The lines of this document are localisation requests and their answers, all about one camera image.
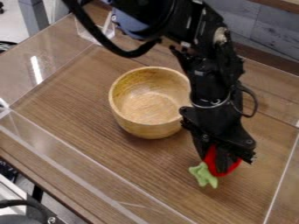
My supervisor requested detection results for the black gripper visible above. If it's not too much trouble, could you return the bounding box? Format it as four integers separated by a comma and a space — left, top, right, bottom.
178, 102, 256, 174

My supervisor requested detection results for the black metal bracket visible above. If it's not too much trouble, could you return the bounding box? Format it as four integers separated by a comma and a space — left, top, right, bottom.
25, 196, 68, 224

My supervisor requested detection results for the black cable bottom left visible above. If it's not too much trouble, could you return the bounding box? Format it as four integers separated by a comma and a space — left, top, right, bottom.
0, 199, 40, 224

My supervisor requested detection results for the clear acrylic corner bracket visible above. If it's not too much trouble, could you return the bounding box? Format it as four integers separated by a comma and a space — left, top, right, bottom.
74, 12, 116, 46

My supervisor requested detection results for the clear acrylic tray enclosure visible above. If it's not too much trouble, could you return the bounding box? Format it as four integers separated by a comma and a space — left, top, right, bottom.
0, 10, 299, 224

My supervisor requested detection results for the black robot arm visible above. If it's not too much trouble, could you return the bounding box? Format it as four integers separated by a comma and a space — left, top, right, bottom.
61, 0, 256, 176

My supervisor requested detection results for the black table leg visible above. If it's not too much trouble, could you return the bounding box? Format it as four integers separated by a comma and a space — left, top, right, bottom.
32, 185, 42, 202

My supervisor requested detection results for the red plush strawberry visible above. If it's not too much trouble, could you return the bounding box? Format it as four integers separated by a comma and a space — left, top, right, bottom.
188, 144, 236, 189

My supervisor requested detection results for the wooden bowl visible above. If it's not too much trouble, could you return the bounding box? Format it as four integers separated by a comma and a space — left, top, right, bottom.
108, 66, 191, 139

